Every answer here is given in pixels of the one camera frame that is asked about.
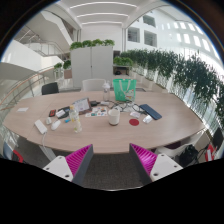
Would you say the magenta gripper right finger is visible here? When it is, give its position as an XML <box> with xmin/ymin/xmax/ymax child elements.
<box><xmin>129</xmin><ymin>143</ymin><xmax>182</xmax><ymax>185</ymax></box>

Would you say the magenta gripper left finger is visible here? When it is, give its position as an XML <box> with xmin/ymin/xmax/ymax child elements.
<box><xmin>44</xmin><ymin>144</ymin><xmax>93</xmax><ymax>186</ymax></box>

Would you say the clear plastic water bottle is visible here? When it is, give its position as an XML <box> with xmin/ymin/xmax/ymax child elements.
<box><xmin>69</xmin><ymin>105</ymin><xmax>82</xmax><ymax>133</ymax></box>

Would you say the black backpack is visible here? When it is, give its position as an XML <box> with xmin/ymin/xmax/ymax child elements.
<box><xmin>179</xmin><ymin>145</ymin><xmax>199</xmax><ymax>167</ymax></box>

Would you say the red round coaster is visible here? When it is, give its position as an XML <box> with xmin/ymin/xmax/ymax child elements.
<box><xmin>129</xmin><ymin>119</ymin><xmax>139</xmax><ymax>126</ymax></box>

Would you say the white computer mouse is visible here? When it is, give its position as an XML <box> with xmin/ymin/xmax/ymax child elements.
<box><xmin>51</xmin><ymin>120</ymin><xmax>61</xmax><ymax>131</ymax></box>

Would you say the white small packet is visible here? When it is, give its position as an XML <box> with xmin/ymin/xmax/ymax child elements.
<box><xmin>143</xmin><ymin>115</ymin><xmax>152</xmax><ymax>124</ymax></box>

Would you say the red black small case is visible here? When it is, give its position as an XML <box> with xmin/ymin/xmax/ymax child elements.
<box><xmin>49</xmin><ymin>110</ymin><xmax>56</xmax><ymax>117</ymax></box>

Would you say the dark blue notebook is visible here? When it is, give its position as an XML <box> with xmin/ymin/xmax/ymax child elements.
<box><xmin>140</xmin><ymin>104</ymin><xmax>162</xmax><ymax>120</ymax></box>

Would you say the sheet of colourful stickers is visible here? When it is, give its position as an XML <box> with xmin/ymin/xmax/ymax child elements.
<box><xmin>85</xmin><ymin>106</ymin><xmax>107</xmax><ymax>117</ymax></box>

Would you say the small tablet with stand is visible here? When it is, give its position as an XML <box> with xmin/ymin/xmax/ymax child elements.
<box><xmin>73</xmin><ymin>97</ymin><xmax>92</xmax><ymax>114</ymax></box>

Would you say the white mug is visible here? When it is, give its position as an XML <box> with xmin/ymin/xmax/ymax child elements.
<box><xmin>108</xmin><ymin>109</ymin><xmax>120</xmax><ymax>125</ymax></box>

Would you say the white paper note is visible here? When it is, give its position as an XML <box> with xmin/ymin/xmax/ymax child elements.
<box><xmin>17</xmin><ymin>107</ymin><xmax>29</xmax><ymax>112</ymax></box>

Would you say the black chair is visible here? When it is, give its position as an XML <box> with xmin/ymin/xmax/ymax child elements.
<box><xmin>41</xmin><ymin>82</ymin><xmax>59</xmax><ymax>95</ymax></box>

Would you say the green tote bag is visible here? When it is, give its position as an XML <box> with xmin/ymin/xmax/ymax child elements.
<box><xmin>113</xmin><ymin>79</ymin><xmax>136</xmax><ymax>101</ymax></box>

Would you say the white chair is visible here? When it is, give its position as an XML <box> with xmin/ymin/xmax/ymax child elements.
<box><xmin>82</xmin><ymin>79</ymin><xmax>105</xmax><ymax>91</ymax></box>

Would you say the clear bottle white cap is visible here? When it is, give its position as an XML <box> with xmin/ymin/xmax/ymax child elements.
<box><xmin>102</xmin><ymin>81</ymin><xmax>110</xmax><ymax>101</ymax></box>

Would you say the green plant hedge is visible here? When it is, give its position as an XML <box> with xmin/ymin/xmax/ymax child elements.
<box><xmin>120</xmin><ymin>49</ymin><xmax>224</xmax><ymax>130</ymax></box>

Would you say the white cabinet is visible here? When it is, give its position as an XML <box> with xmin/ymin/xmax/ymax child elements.
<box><xmin>70</xmin><ymin>46</ymin><xmax>113</xmax><ymax>88</ymax></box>

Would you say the black cable bundle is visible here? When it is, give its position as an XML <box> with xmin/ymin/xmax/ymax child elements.
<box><xmin>111</xmin><ymin>100</ymin><xmax>145</xmax><ymax>114</ymax></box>

